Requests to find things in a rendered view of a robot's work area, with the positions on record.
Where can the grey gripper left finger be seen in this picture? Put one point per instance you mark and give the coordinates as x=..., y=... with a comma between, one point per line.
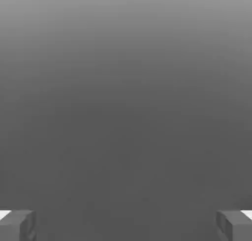
x=15, y=225

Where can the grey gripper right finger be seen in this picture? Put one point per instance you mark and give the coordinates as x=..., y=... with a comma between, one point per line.
x=236, y=225

